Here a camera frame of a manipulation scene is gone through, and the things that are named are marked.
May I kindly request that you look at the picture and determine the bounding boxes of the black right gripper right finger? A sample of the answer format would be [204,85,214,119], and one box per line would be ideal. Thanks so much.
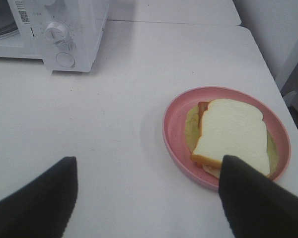
[219,155,298,238]

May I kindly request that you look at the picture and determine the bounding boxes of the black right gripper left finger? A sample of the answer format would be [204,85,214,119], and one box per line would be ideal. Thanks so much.
[0,157,78,238]

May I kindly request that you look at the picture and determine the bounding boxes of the white bread sandwich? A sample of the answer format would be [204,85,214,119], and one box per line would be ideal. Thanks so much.
[184,98,279,178]

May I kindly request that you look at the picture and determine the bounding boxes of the pink round plate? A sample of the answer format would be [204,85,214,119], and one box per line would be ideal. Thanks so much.
[162,87,292,190]

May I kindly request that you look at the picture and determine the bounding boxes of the round white door-release button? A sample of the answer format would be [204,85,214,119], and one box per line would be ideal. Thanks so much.
[56,53,75,68]

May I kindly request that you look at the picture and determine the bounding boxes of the white timer knob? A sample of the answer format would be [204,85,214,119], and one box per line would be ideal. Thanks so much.
[45,22,71,45]

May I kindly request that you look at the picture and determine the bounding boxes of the white microwave oven body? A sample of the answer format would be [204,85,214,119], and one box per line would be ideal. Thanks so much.
[0,0,109,72]

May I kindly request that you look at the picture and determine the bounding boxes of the glass microwave turntable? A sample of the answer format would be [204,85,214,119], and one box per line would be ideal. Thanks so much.
[0,0,18,37]

